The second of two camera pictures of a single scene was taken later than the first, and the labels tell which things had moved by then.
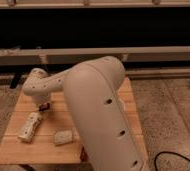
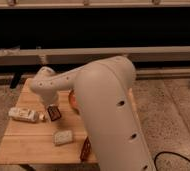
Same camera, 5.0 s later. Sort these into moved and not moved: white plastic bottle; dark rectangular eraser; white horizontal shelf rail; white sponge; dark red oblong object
Moved: dark rectangular eraser; white plastic bottle
Not moved: white horizontal shelf rail; dark red oblong object; white sponge
